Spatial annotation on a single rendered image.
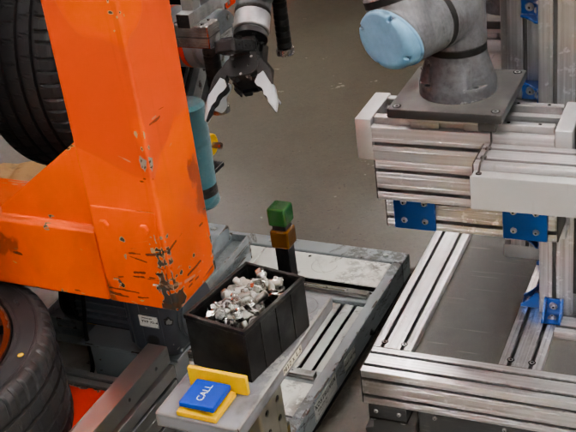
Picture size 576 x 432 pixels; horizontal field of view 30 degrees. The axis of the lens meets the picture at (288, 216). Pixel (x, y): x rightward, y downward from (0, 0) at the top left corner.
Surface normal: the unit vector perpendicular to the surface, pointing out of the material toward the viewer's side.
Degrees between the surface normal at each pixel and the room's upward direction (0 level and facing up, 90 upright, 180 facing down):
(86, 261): 90
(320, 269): 0
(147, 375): 90
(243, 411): 0
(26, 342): 0
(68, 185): 90
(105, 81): 90
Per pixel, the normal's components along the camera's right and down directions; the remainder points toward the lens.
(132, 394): 0.91, 0.11
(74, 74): -0.41, 0.48
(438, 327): -0.11, -0.87
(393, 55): -0.68, 0.51
